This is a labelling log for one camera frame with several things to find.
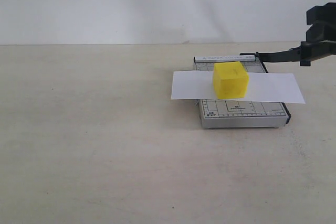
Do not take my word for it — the black cutter blade arm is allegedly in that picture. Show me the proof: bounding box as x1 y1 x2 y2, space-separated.
239 41 335 67

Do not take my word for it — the white paper strip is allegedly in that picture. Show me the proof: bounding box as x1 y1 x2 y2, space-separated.
171 70 305 104

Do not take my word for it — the yellow cube block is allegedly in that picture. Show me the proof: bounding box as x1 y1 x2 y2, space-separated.
212 61 249 100

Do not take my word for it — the grey paper cutter base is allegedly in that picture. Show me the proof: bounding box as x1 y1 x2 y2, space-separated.
194 54 291 129

